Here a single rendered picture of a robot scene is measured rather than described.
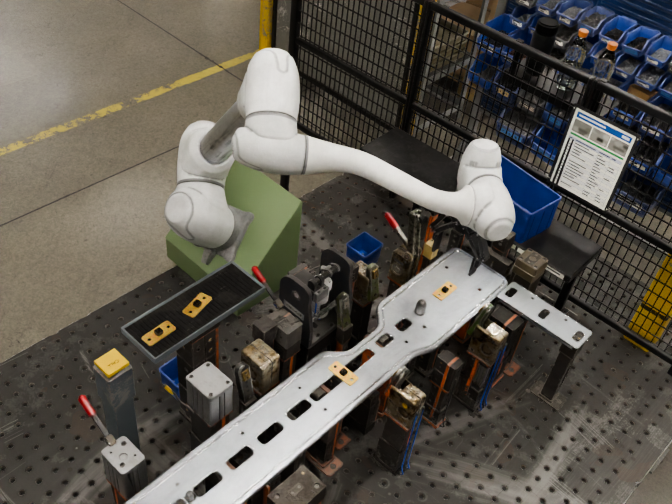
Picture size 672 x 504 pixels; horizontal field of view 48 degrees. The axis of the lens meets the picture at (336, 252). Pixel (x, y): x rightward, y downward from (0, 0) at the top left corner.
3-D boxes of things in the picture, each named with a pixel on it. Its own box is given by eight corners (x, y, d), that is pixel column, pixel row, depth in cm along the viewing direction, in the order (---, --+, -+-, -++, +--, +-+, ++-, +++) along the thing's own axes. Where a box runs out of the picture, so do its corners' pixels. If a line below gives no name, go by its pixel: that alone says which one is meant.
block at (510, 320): (491, 392, 246) (513, 335, 227) (463, 371, 251) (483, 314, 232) (507, 376, 251) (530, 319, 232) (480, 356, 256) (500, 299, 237)
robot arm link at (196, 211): (192, 250, 256) (152, 236, 237) (196, 198, 260) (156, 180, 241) (234, 247, 250) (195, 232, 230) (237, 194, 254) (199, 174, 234)
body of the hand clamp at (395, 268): (392, 335, 259) (408, 261, 235) (376, 324, 262) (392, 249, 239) (402, 326, 263) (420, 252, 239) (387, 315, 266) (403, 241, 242)
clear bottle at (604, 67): (595, 108, 239) (617, 50, 226) (577, 99, 242) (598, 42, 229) (605, 101, 243) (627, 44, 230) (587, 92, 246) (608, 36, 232)
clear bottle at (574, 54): (568, 94, 244) (588, 37, 230) (550, 86, 247) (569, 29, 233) (578, 88, 248) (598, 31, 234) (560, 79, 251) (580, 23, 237)
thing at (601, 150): (605, 214, 247) (640, 135, 226) (546, 181, 257) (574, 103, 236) (608, 212, 248) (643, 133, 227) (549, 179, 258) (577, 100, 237)
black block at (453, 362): (438, 436, 232) (458, 377, 212) (411, 415, 237) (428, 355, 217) (453, 421, 236) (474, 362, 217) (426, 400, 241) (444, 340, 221)
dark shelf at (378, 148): (567, 284, 242) (570, 277, 240) (357, 154, 283) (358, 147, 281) (600, 253, 255) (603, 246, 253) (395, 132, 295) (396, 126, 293)
